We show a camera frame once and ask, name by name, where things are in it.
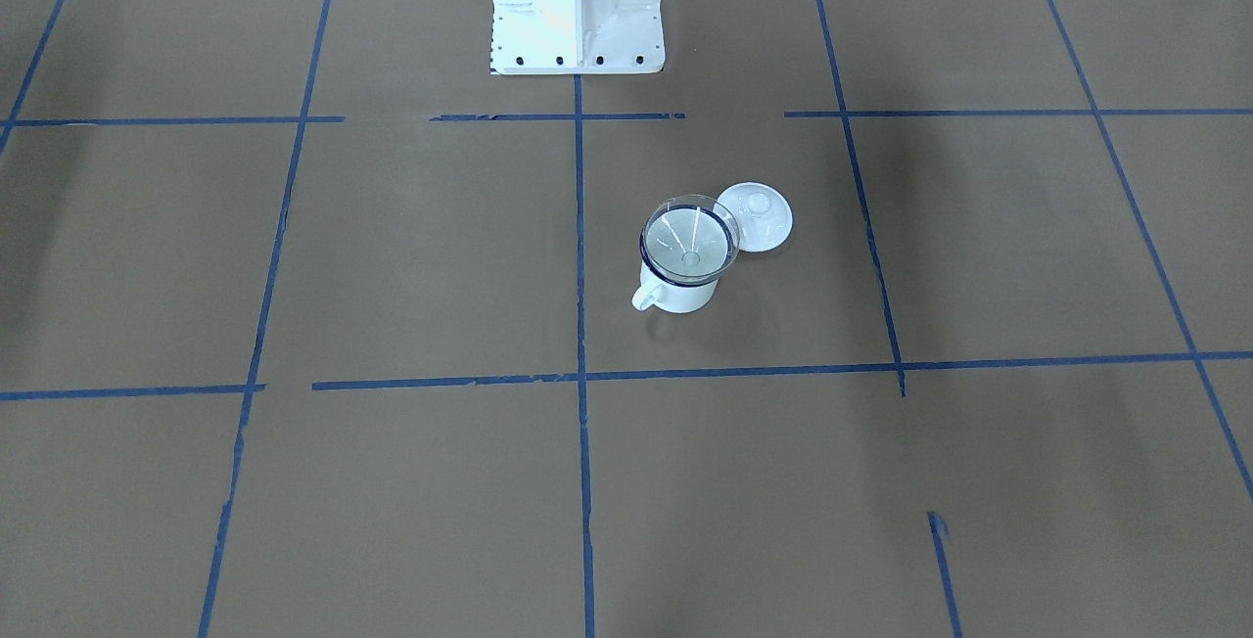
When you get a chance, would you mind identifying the clear glass funnel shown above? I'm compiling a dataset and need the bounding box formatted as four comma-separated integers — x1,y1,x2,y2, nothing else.
639,194,741,287

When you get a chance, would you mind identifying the white round lid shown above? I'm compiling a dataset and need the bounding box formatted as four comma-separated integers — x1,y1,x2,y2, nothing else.
717,182,794,253

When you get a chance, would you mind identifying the white enamel mug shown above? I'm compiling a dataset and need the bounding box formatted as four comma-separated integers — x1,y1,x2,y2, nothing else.
632,262,720,315

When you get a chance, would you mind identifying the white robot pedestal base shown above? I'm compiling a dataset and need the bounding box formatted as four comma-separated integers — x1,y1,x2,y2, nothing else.
489,0,667,76

